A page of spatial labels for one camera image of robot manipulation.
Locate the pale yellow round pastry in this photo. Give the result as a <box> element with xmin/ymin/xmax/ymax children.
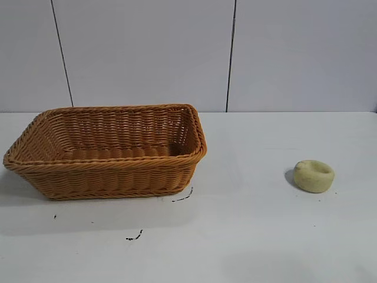
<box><xmin>293</xmin><ymin>159</ymin><xmax>336</xmax><ymax>195</ymax></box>

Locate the brown woven wicker basket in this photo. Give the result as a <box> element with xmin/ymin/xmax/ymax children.
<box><xmin>2</xmin><ymin>103</ymin><xmax>208</xmax><ymax>202</ymax></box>

